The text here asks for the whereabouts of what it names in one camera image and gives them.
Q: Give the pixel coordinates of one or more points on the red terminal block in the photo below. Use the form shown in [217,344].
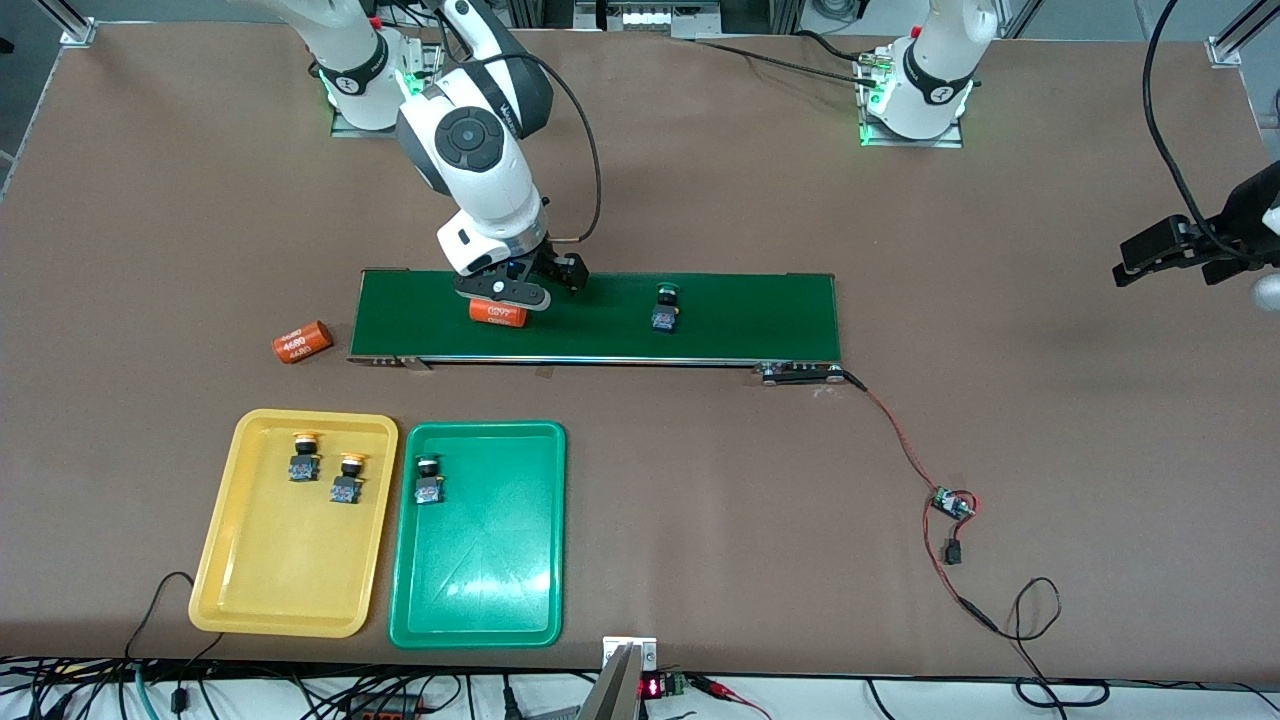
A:
[385,710]

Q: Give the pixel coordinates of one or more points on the small green circuit board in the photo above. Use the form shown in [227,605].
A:
[950,503]

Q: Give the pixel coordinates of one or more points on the orange printed cylinder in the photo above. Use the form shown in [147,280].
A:
[302,342]
[495,316]

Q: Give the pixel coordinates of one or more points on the green plastic tray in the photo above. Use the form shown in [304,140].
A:
[490,560]

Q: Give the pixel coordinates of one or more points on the yellow mushroom push button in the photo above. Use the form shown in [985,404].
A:
[304,468]
[346,490]

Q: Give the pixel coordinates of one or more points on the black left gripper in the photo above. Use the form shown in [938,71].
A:
[1243,218]

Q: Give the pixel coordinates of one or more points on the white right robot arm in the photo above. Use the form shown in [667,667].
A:
[470,150]

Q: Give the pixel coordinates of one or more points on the aluminium equipment rack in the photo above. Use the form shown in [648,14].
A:
[650,18]

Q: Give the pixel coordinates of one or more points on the red LED display module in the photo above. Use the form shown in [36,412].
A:
[652,687]

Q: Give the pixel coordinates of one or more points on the yellow plastic tray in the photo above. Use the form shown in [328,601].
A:
[290,560]

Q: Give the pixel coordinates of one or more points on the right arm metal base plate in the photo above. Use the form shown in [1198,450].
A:
[380,131]

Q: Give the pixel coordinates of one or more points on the grey metal camera bracket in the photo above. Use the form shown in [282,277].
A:
[615,690]

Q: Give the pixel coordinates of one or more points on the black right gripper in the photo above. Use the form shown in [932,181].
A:
[549,264]

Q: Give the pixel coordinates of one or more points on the green conveyor belt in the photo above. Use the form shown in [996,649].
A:
[750,320]

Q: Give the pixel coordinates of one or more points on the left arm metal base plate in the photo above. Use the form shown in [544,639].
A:
[910,142]

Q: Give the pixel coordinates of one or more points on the aluminium corner post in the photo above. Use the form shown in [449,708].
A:
[75,28]
[1235,40]

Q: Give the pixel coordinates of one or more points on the green mushroom push button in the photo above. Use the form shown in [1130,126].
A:
[430,490]
[664,318]

